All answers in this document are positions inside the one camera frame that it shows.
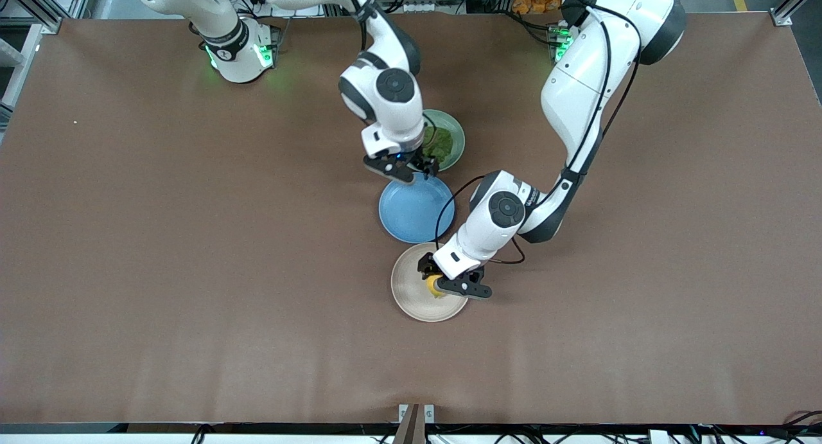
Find aluminium frame profile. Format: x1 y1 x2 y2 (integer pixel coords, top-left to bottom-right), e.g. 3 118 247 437
771 0 822 27
0 0 65 33

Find pale green plate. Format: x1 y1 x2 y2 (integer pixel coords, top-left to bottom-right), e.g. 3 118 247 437
421 109 466 172

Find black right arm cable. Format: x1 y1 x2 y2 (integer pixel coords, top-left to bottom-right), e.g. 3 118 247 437
344 0 376 53

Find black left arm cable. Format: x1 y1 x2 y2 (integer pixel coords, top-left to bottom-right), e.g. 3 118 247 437
435 4 643 266

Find beige plate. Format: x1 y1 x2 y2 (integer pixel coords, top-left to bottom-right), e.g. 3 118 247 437
390 242 473 323

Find green lettuce leaf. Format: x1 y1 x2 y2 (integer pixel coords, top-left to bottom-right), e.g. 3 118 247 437
421 126 454 166

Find blue plate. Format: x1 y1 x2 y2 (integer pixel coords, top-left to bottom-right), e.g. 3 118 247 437
378 172 456 244

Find black base cable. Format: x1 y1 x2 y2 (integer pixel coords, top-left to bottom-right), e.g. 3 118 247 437
511 10 558 45

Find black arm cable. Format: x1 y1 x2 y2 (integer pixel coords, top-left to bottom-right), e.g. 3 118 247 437
435 4 643 266
344 0 376 53

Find metal table edge bracket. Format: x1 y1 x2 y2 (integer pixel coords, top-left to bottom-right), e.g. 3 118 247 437
398 404 435 444

